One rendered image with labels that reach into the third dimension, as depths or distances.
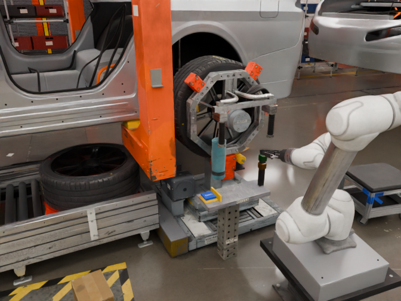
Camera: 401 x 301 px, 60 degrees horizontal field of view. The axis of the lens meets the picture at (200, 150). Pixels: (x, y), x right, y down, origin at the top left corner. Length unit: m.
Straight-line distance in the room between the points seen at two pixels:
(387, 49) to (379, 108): 3.17
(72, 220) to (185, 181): 0.76
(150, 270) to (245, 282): 0.58
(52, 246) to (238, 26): 1.93
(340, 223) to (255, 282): 0.71
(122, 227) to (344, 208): 1.32
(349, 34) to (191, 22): 2.52
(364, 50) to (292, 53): 1.60
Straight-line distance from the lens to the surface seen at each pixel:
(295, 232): 1.60
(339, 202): 1.71
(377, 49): 4.46
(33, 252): 2.29
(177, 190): 2.39
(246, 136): 2.39
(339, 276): 1.74
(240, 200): 2.07
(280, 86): 3.04
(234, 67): 2.25
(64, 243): 2.28
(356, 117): 1.22
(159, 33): 1.89
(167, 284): 2.18
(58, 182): 2.30
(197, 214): 2.47
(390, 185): 2.76
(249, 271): 2.27
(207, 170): 2.52
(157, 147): 2.03
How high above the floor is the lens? 1.52
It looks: 24 degrees down
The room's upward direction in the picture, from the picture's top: straight up
